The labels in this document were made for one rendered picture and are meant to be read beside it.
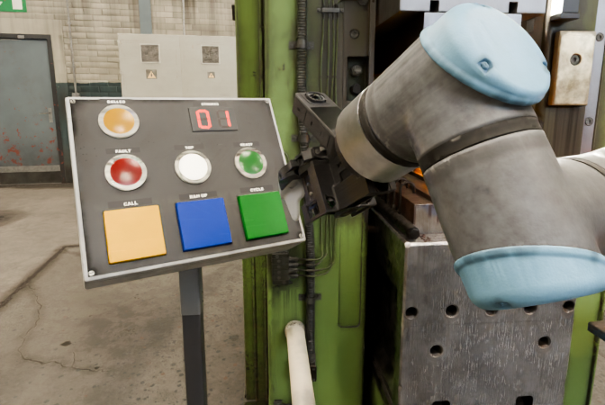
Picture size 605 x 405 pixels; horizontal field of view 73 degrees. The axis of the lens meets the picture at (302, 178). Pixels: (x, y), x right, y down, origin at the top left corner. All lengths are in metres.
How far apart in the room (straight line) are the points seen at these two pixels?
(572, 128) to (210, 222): 0.91
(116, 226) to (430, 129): 0.46
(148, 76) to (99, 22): 1.25
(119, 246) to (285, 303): 0.56
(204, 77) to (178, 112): 5.31
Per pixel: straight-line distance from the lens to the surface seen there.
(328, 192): 0.46
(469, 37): 0.31
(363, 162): 0.39
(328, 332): 1.14
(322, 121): 0.47
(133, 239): 0.63
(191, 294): 0.82
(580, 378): 1.51
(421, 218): 0.92
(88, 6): 7.05
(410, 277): 0.89
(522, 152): 0.30
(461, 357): 1.02
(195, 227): 0.65
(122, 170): 0.67
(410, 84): 0.33
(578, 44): 1.20
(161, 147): 0.69
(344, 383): 1.23
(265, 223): 0.68
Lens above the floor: 1.19
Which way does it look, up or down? 10 degrees down
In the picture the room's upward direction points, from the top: straight up
